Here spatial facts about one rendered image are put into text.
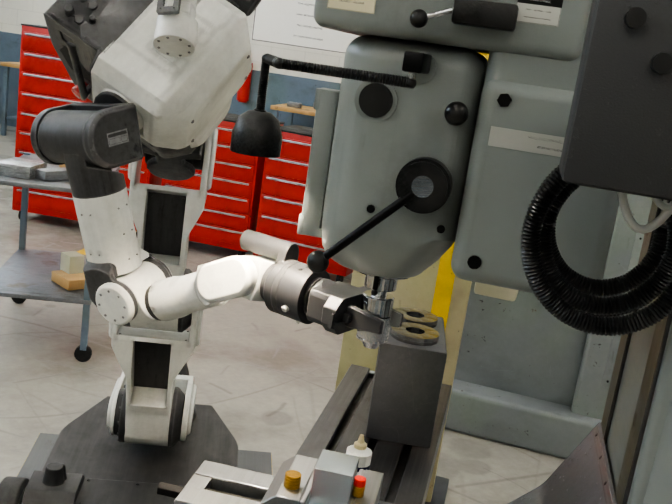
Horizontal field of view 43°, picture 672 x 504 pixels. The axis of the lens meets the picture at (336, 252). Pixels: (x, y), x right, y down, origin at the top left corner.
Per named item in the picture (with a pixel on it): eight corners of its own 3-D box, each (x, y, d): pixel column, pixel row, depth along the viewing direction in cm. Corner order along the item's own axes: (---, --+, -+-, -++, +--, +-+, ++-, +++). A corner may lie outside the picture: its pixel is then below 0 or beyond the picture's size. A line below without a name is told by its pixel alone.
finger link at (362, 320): (382, 337, 122) (346, 324, 126) (385, 316, 122) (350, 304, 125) (376, 340, 121) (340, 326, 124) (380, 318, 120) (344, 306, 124)
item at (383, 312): (361, 330, 129) (366, 293, 128) (390, 337, 128) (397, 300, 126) (352, 339, 125) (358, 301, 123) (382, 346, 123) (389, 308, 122)
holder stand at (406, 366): (364, 438, 156) (381, 335, 151) (370, 392, 177) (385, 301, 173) (430, 449, 155) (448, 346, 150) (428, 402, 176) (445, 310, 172)
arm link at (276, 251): (271, 318, 130) (216, 297, 136) (310, 314, 139) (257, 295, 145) (287, 246, 129) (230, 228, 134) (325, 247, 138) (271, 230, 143)
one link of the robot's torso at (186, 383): (116, 409, 223) (120, 362, 220) (193, 416, 226) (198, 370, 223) (103, 446, 203) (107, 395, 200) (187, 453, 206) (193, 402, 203)
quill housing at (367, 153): (304, 271, 115) (338, 29, 108) (337, 242, 135) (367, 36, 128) (444, 298, 112) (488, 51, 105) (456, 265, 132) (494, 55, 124)
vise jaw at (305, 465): (257, 519, 112) (261, 492, 111) (280, 475, 124) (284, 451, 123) (301, 529, 111) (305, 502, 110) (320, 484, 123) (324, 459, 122)
